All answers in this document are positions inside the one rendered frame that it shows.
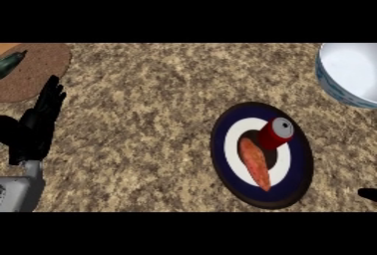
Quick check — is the white and blue bowl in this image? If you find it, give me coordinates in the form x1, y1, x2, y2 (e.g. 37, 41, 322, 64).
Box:
313, 43, 377, 110

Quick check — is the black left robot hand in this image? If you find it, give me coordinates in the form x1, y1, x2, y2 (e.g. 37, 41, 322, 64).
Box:
0, 75, 68, 166

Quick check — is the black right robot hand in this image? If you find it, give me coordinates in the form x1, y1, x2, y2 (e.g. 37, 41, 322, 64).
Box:
356, 187, 377, 203

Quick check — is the dark blue and white plate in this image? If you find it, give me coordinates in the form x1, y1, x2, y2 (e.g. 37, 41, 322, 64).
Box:
208, 101, 315, 210

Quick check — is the orange sweet potato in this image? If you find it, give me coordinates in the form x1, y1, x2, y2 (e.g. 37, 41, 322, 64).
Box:
237, 136, 272, 192

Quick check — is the red can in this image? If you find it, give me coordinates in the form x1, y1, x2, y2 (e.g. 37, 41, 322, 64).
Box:
256, 117, 296, 150

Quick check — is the dark green cucumber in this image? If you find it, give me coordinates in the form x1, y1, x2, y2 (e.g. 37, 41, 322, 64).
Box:
0, 50, 30, 80

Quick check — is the round brown cork placemat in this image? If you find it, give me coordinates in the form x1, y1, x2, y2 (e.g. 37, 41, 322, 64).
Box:
0, 43, 74, 104

